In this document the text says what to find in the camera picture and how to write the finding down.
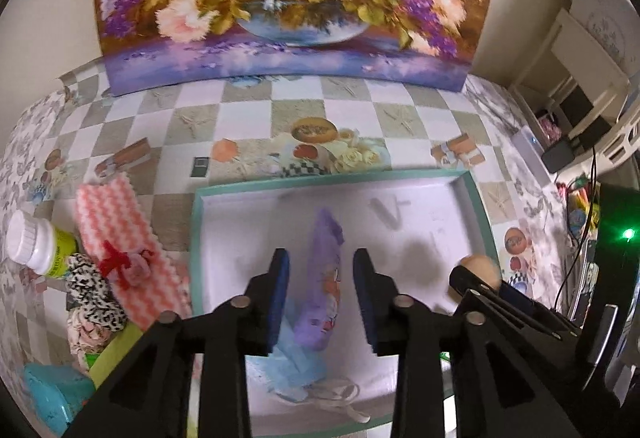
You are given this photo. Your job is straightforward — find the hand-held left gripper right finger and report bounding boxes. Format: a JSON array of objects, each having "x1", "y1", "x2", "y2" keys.
[{"x1": 352, "y1": 248, "x2": 583, "y2": 438}]

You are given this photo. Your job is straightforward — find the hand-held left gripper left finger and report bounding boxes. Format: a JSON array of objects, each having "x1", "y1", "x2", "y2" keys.
[{"x1": 62, "y1": 248, "x2": 292, "y2": 438}]

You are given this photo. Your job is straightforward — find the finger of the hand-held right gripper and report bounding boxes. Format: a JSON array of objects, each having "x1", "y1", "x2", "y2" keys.
[
  {"x1": 497, "y1": 282, "x2": 561, "y2": 321},
  {"x1": 449, "y1": 265, "x2": 583, "y2": 344}
]

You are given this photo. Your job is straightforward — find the beige soft ball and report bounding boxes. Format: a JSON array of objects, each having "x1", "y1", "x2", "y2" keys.
[{"x1": 459, "y1": 254, "x2": 502, "y2": 292}]

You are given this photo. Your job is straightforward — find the teal shallow cardboard box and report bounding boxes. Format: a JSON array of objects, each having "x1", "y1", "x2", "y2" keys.
[{"x1": 188, "y1": 168, "x2": 502, "y2": 438}]

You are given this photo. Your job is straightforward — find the light blue face mask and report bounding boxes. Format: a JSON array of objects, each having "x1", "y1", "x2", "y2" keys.
[{"x1": 245, "y1": 318, "x2": 372, "y2": 424}]

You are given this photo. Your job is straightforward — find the colourful toy pile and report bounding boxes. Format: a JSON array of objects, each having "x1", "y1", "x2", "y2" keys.
[{"x1": 559, "y1": 172, "x2": 602, "y2": 240}]

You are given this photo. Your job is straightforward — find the white router box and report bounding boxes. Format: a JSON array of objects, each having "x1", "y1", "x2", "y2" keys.
[{"x1": 510, "y1": 127, "x2": 554, "y2": 187}]

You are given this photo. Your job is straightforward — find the black power adapter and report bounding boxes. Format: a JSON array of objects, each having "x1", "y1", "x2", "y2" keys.
[{"x1": 541, "y1": 138, "x2": 582, "y2": 173}]

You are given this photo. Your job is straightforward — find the red ribbon bow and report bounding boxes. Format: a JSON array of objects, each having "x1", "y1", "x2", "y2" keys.
[{"x1": 97, "y1": 241, "x2": 162, "y2": 292}]

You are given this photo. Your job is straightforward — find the green packet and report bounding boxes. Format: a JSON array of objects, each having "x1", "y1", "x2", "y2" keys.
[{"x1": 85, "y1": 321, "x2": 147, "y2": 390}]

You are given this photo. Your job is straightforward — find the pink white wavy cloth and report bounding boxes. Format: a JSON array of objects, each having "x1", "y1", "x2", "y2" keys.
[{"x1": 75, "y1": 172, "x2": 194, "y2": 327}]

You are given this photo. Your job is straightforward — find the checked printed tablecloth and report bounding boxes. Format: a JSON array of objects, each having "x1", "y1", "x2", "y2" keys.
[{"x1": 0, "y1": 61, "x2": 598, "y2": 438}]

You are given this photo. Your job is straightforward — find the black white zebra scrunchie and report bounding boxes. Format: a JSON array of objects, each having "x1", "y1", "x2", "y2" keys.
[{"x1": 65, "y1": 253, "x2": 131, "y2": 332}]

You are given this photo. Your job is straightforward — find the floral pink scrunchie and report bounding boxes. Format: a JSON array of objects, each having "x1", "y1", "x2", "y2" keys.
[{"x1": 67, "y1": 305, "x2": 124, "y2": 372}]

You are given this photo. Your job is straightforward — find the white shelf unit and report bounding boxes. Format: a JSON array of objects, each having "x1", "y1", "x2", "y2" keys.
[{"x1": 509, "y1": 7, "x2": 640, "y2": 169}]

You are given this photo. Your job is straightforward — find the white-capped green label bottle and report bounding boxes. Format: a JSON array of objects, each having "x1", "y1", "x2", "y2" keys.
[{"x1": 6, "y1": 209, "x2": 80, "y2": 280}]

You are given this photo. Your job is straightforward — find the teal plastic container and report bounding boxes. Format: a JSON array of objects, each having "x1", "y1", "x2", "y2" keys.
[{"x1": 22, "y1": 362, "x2": 97, "y2": 437}]

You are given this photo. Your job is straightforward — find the pale printed storage box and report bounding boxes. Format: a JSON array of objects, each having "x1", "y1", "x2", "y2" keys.
[{"x1": 555, "y1": 0, "x2": 640, "y2": 72}]

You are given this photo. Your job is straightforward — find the black cable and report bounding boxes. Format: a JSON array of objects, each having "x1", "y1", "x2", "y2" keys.
[{"x1": 554, "y1": 143, "x2": 602, "y2": 315}]

